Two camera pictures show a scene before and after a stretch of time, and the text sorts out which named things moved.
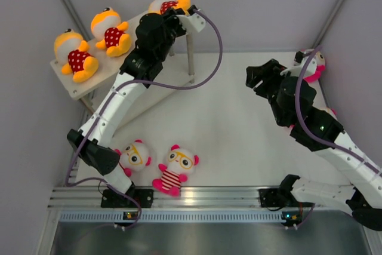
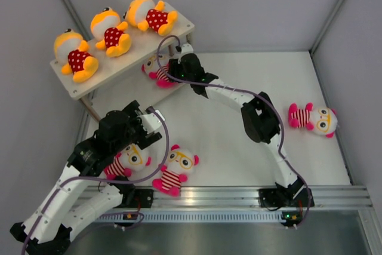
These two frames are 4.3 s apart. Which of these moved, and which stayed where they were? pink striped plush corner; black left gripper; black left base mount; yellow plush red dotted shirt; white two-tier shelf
Moved: pink striped plush corner; black left gripper
Stayed: yellow plush red dotted shirt; white two-tier shelf; black left base mount
